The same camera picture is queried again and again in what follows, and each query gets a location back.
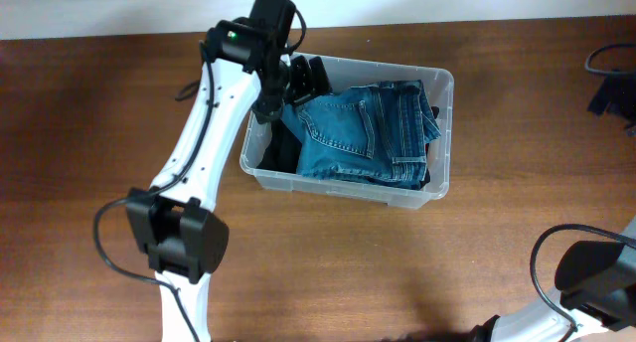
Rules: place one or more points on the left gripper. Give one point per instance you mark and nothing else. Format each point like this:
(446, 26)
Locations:
(306, 85)

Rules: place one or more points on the dark blue jeans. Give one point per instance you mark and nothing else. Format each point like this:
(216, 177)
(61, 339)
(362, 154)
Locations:
(372, 134)

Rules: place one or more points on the black garment with red trim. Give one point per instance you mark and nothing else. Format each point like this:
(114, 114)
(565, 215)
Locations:
(427, 148)

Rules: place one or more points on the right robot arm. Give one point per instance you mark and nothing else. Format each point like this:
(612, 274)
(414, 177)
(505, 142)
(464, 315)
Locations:
(594, 291)

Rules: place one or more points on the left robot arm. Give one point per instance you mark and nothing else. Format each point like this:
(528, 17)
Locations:
(247, 67)

